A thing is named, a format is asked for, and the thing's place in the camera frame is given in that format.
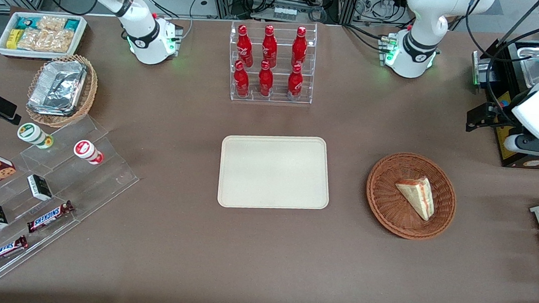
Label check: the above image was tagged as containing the white rectangular snack bin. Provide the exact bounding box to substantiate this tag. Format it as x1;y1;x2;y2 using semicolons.
0;8;88;64

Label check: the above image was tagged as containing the Snickers chocolate bar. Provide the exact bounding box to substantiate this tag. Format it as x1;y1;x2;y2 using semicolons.
0;234;29;272
27;197;75;236

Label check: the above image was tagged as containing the steel warmer pan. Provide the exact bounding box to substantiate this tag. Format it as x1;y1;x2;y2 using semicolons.
510;43;539;89

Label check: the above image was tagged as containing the clear acrylic bottle rack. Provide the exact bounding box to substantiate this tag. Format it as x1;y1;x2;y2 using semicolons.
224;17;319;108

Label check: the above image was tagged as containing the black food warmer appliance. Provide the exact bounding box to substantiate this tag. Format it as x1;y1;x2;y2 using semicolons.
463;1;539;171

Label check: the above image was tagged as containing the green lid yoghurt cup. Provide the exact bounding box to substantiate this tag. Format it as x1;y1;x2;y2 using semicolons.
16;121;55;151

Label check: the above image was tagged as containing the light tan wicker basket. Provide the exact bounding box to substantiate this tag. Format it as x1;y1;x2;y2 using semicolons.
24;50;101;132

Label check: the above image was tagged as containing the yellow snack packet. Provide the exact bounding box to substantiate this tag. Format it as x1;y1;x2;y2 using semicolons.
6;28;24;50

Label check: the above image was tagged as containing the dark brown wicker basket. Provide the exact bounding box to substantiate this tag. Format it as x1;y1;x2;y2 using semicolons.
362;150;461;244

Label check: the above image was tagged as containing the silver foil pouch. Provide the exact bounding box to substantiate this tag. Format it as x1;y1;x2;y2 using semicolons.
42;57;89;82
28;58;87;119

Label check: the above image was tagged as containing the clear cracker bag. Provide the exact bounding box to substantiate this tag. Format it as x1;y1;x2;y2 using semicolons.
36;15;67;34
44;29;75;54
17;27;49;52

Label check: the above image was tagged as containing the cream plastic tray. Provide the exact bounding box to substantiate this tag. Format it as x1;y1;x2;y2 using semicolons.
216;129;334;216

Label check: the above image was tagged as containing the clear acrylic stepped shelf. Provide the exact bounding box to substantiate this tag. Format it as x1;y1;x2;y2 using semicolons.
14;109;145;228
0;162;86;287

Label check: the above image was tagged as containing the red lid yoghurt cup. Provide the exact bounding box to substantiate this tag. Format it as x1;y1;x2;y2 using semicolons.
72;139;105;166

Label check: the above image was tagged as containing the red cola bottle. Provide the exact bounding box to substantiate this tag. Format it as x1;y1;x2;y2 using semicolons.
232;60;252;99
257;59;277;98
260;24;280;69
290;25;310;68
286;63;305;101
235;24;257;68

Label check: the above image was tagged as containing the triangle sandwich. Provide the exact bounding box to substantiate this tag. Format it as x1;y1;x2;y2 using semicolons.
393;174;438;222

